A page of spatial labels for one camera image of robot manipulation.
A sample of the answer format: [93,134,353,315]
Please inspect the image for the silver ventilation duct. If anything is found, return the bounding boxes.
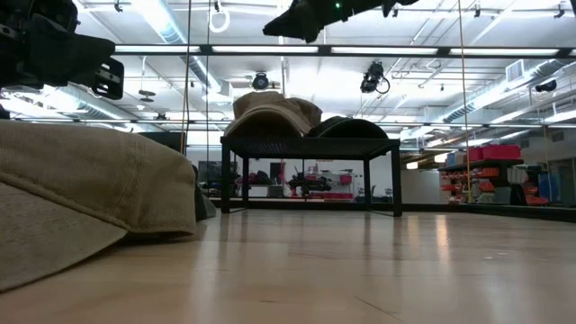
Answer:
[443,58,576,123]
[130,0,224,94]

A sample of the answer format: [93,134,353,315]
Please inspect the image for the yellow power cable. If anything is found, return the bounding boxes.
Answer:
[457,0,473,204]

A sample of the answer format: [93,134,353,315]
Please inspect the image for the storage shelf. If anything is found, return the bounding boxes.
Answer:
[438,143,550,207]

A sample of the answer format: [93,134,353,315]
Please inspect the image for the black perforated metal rack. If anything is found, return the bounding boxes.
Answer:
[220,136,403,218]

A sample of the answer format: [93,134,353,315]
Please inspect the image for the tan baseball cap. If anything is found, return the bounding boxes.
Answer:
[223,91,311,139]
[0,119,198,293]
[287,98,324,136]

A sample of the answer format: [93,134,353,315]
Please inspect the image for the large red storage bin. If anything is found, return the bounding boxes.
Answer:
[467,144,522,162]

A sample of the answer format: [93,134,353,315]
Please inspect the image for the black background machine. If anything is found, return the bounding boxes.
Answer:
[287,165,334,198]

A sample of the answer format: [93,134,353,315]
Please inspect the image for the dark wall board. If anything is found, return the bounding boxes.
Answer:
[197,160,239,185]

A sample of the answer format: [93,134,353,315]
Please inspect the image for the small dark ceiling device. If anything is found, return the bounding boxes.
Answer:
[534,78,558,94]

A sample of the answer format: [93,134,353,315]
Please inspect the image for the thin black hanging cable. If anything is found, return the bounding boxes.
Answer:
[204,0,212,194]

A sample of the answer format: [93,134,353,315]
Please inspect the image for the orange hanging cable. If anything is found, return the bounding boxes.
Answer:
[179,0,194,157]

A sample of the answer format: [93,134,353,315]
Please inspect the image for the white hanging ring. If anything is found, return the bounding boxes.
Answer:
[208,8,231,34]

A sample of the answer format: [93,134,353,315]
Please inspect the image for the black monitor screen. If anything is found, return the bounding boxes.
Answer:
[138,130,187,155]

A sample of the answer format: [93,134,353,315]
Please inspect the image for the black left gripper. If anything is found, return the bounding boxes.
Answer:
[0,0,125,101]

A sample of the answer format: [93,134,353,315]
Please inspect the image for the black aluminium rig frame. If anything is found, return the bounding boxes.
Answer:
[11,43,576,224]

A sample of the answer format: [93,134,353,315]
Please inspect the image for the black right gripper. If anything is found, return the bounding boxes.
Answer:
[262,0,420,44]

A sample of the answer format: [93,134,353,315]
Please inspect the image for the black ceiling camera with cable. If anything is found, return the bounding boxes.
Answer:
[359,61,392,95]

